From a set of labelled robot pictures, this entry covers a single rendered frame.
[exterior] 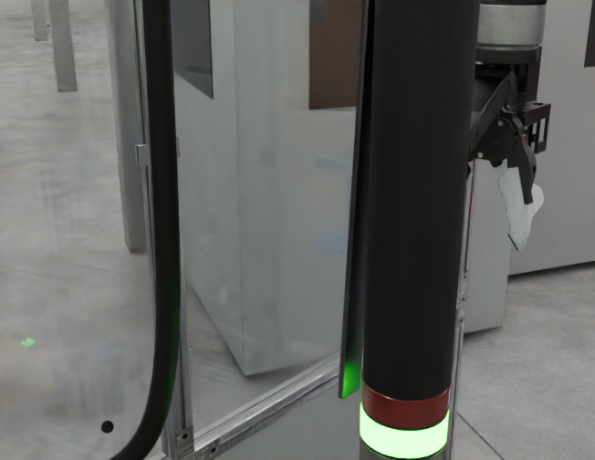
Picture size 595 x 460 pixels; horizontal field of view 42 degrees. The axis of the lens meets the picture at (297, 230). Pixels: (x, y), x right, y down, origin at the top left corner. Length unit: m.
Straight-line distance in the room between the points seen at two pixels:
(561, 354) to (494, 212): 0.74
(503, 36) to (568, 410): 2.70
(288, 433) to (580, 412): 2.05
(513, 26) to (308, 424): 0.96
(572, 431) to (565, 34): 1.99
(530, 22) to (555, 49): 3.39
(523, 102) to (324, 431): 0.92
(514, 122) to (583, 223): 3.81
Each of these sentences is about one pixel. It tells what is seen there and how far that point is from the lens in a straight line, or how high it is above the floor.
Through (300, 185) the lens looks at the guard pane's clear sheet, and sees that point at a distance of 1.34.
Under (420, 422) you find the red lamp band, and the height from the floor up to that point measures 1.62.
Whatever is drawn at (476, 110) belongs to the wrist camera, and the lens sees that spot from 0.78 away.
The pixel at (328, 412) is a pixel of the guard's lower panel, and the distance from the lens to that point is 1.59.
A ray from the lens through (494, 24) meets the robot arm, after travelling 0.81.
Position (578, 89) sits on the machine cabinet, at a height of 1.06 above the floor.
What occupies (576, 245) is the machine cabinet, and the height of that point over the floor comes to 0.17.
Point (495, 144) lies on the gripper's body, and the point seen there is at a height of 1.58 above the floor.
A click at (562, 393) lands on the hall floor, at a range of 3.50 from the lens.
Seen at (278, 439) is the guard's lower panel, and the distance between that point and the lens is 1.49.
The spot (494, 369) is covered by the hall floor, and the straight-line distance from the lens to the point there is 3.60.
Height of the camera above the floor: 1.78
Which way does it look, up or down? 20 degrees down
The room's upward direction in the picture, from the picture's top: straight up
